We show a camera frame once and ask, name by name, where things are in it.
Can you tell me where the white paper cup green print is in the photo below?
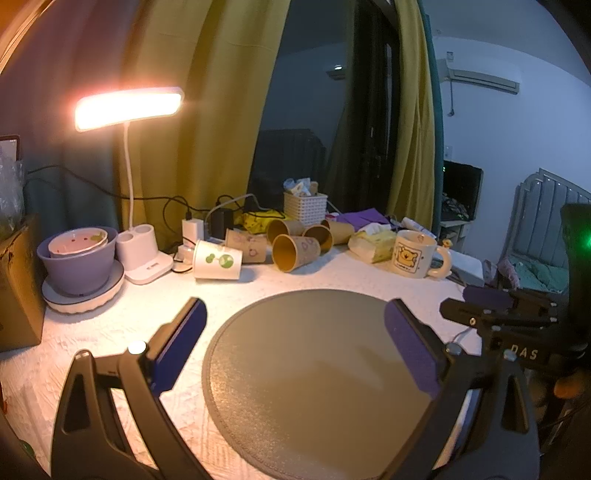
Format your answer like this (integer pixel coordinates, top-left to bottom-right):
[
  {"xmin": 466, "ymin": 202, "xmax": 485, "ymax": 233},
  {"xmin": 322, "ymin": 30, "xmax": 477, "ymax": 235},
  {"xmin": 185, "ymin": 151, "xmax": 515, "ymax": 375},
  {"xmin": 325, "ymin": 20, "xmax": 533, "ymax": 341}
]
[{"xmin": 192, "ymin": 240, "xmax": 242, "ymax": 280}]

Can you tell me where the brown paper cup right back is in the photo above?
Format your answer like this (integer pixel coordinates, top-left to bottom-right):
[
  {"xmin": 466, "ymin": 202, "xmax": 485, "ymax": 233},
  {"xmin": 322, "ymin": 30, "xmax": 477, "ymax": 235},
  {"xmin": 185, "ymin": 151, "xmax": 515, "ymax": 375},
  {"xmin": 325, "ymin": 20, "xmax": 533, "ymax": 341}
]
[{"xmin": 322, "ymin": 219, "xmax": 355, "ymax": 245}]

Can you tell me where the brown paper cup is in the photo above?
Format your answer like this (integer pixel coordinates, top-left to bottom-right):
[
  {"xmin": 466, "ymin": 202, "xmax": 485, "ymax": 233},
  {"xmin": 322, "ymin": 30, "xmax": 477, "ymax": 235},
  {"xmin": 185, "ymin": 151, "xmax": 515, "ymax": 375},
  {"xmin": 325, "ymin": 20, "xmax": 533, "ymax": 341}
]
[
  {"xmin": 271, "ymin": 234, "xmax": 321, "ymax": 273},
  {"xmin": 322, "ymin": 219, "xmax": 355, "ymax": 245},
  {"xmin": 304, "ymin": 225, "xmax": 334, "ymax": 255},
  {"xmin": 266, "ymin": 219, "xmax": 305, "ymax": 244}
]

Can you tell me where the brown paper cup middle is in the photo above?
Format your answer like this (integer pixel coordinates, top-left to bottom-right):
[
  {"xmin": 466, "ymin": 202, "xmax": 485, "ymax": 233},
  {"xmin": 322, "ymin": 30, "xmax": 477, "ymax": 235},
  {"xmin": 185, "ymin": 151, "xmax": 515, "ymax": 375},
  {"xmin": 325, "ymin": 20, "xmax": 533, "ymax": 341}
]
[{"xmin": 304, "ymin": 225, "xmax": 334, "ymax": 255}]

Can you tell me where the brown paper cup front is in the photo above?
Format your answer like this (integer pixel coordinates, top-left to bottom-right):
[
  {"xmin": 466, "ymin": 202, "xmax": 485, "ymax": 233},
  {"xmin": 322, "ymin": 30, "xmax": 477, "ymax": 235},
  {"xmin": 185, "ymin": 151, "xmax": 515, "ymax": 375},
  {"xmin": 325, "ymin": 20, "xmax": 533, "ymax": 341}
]
[{"xmin": 271, "ymin": 234, "xmax": 321, "ymax": 273}]

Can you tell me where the brown paper cup left back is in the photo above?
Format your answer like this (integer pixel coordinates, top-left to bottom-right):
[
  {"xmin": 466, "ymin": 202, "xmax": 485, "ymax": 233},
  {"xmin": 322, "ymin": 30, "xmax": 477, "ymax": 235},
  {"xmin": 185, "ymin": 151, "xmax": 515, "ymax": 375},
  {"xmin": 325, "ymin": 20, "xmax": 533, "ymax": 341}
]
[{"xmin": 266, "ymin": 219, "xmax": 305, "ymax": 244}]

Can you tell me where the beige paper cup pink print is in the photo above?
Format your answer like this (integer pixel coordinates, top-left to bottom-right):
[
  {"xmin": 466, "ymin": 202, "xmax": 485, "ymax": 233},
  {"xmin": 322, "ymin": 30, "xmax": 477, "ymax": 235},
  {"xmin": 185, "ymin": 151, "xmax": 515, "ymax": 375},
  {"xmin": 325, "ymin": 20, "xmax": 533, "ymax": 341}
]
[{"xmin": 225, "ymin": 229, "xmax": 267, "ymax": 264}]

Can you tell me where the grey padded headboard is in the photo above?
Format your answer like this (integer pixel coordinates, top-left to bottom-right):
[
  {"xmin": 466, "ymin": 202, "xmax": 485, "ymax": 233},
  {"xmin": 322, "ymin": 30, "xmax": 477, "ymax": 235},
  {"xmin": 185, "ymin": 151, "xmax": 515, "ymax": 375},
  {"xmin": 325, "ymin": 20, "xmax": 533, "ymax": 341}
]
[{"xmin": 501, "ymin": 168, "xmax": 590, "ymax": 268}]

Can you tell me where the white bear mug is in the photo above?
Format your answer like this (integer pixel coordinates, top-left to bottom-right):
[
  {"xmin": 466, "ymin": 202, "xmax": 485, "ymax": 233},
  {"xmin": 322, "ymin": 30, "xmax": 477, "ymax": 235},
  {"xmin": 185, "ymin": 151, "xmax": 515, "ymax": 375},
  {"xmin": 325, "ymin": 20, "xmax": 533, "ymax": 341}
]
[{"xmin": 392, "ymin": 230, "xmax": 453, "ymax": 279}]

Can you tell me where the black monitor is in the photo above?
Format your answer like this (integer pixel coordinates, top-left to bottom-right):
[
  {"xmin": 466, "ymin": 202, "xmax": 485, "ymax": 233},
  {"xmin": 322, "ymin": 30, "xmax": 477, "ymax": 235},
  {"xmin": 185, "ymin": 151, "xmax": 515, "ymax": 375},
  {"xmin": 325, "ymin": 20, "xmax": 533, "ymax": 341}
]
[{"xmin": 441, "ymin": 160, "xmax": 484, "ymax": 221}]

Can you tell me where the yellow tissue pack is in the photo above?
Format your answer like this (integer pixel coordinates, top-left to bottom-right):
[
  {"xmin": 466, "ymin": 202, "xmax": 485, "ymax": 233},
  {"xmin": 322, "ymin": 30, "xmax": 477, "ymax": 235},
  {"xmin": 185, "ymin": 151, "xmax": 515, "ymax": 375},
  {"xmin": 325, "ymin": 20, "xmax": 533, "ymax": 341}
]
[{"xmin": 348, "ymin": 223, "xmax": 397, "ymax": 264}]

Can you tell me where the yellow curtain right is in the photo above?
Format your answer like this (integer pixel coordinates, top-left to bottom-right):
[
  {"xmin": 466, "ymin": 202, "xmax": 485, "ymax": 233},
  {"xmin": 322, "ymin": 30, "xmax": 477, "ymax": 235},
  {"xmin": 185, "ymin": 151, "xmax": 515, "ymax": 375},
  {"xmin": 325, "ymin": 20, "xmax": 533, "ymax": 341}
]
[{"xmin": 388, "ymin": 1, "xmax": 436, "ymax": 227}]

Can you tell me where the yellow curtain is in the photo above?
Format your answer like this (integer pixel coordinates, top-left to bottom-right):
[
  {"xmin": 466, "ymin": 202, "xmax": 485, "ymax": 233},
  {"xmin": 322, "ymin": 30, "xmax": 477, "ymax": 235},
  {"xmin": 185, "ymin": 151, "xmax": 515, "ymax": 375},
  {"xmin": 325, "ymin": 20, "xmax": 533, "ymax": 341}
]
[
  {"xmin": 388, "ymin": 1, "xmax": 436, "ymax": 227},
  {"xmin": 96, "ymin": 1, "xmax": 290, "ymax": 247}
]

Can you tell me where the white round plate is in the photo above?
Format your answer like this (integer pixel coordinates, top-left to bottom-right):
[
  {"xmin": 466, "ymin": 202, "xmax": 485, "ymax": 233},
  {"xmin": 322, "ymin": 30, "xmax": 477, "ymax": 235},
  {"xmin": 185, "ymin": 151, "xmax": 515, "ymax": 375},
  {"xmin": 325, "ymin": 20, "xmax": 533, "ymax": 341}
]
[{"xmin": 41, "ymin": 260, "xmax": 125, "ymax": 315}]

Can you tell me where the purple cloth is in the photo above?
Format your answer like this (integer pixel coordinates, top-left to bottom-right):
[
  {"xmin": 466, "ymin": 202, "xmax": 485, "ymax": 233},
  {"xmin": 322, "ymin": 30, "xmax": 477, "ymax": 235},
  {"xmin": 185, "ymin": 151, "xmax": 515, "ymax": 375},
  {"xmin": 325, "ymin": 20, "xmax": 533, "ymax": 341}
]
[{"xmin": 327, "ymin": 208, "xmax": 390, "ymax": 231}]

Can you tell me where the cardboard box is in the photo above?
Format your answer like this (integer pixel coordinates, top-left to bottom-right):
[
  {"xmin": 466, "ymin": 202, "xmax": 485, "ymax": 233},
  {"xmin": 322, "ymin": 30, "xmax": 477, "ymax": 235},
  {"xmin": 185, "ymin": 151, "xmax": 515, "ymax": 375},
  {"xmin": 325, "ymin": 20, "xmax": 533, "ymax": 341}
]
[{"xmin": 0, "ymin": 215, "xmax": 45, "ymax": 352}]

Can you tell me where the purple bowl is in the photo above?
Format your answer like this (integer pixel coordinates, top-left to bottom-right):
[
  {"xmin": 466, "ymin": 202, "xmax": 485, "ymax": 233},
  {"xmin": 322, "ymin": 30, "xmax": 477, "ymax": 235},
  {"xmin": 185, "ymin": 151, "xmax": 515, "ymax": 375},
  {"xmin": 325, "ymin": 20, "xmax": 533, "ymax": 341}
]
[{"xmin": 36, "ymin": 226, "xmax": 118, "ymax": 296}]

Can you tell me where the white desk lamp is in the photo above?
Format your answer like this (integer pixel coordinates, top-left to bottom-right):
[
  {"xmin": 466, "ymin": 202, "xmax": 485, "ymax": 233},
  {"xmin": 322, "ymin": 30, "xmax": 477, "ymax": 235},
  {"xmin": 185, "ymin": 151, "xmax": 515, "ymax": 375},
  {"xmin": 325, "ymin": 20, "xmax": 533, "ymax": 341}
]
[{"xmin": 74, "ymin": 86, "xmax": 184, "ymax": 285}]

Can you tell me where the round grey mat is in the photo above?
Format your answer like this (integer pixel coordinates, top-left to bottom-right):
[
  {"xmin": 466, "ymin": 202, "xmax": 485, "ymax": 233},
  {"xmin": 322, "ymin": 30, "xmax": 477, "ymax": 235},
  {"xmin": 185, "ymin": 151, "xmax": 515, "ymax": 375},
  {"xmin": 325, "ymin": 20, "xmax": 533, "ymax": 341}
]
[{"xmin": 201, "ymin": 289, "xmax": 430, "ymax": 479}]

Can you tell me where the white woven basket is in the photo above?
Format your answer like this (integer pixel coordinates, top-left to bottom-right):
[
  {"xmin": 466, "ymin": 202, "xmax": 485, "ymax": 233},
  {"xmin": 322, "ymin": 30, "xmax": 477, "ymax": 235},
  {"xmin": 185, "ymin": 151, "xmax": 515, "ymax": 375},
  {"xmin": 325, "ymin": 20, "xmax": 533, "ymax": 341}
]
[{"xmin": 283, "ymin": 193, "xmax": 329, "ymax": 226}]

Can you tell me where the pink patterned bowl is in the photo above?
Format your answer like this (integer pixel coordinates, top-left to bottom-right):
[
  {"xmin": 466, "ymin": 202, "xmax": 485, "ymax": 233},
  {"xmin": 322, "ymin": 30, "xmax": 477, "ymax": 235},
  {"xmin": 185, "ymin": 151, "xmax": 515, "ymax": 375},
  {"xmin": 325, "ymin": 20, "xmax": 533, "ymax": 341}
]
[{"xmin": 48, "ymin": 227, "xmax": 108, "ymax": 257}]

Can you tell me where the white air conditioner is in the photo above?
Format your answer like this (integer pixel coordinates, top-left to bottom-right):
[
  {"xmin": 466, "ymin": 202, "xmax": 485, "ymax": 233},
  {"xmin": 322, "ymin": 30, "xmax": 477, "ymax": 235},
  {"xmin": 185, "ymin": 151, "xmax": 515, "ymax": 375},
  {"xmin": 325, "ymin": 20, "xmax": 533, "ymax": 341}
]
[{"xmin": 437, "ymin": 57, "xmax": 522, "ymax": 95}]

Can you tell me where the white charger plug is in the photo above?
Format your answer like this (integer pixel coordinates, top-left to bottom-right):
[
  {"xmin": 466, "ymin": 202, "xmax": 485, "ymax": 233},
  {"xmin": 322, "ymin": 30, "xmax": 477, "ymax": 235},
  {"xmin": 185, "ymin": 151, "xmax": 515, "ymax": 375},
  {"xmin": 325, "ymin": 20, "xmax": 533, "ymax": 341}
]
[{"xmin": 172, "ymin": 218, "xmax": 204, "ymax": 273}]

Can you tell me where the yellow patterned pouch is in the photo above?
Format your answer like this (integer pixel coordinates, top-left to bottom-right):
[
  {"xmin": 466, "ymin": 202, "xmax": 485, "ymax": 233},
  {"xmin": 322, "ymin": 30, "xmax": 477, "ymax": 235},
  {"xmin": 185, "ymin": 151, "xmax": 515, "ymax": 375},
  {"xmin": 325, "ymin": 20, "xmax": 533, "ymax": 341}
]
[{"xmin": 233, "ymin": 210, "xmax": 287, "ymax": 235}]

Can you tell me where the black power adapter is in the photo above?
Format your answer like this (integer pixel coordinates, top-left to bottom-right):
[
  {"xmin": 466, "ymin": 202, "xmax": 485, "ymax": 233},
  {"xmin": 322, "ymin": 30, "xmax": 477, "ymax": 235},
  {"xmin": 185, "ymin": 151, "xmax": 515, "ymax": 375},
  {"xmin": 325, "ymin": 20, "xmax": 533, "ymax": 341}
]
[{"xmin": 209, "ymin": 207, "xmax": 235, "ymax": 240}]

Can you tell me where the yellow curtain left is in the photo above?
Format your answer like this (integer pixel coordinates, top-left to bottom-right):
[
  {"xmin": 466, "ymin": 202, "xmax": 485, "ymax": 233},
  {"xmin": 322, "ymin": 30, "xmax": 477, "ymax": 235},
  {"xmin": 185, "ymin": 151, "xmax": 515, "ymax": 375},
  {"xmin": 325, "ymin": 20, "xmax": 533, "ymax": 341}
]
[{"xmin": 96, "ymin": 1, "xmax": 290, "ymax": 247}]

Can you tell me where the black cable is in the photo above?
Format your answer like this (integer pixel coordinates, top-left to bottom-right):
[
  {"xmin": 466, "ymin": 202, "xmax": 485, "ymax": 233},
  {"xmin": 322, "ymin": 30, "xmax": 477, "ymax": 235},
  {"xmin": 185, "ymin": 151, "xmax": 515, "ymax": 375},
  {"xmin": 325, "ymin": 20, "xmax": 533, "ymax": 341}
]
[{"xmin": 25, "ymin": 164, "xmax": 219, "ymax": 252}]

